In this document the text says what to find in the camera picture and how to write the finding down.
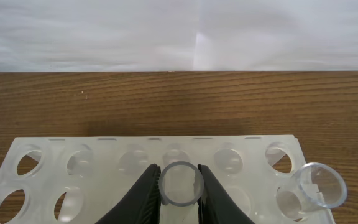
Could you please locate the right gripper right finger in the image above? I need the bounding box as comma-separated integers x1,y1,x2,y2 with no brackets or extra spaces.
196,164,257,224

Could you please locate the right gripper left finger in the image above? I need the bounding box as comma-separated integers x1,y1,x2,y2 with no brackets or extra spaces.
94,164,162,224

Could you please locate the clear test tube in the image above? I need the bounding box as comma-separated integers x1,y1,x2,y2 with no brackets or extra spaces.
275,161,349,222
158,160,206,224

